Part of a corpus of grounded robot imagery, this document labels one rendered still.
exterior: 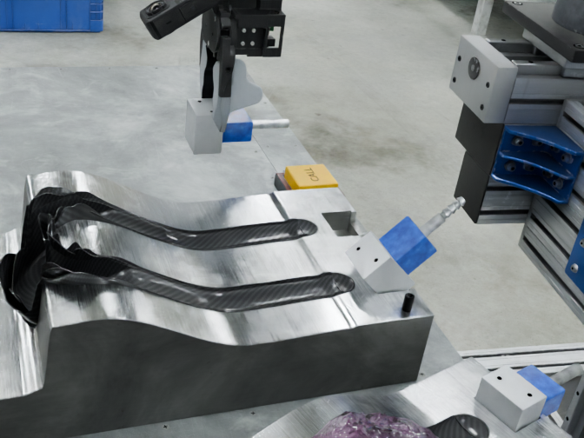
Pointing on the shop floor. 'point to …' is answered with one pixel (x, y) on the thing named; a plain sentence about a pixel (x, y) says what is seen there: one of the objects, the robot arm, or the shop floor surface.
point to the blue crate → (51, 16)
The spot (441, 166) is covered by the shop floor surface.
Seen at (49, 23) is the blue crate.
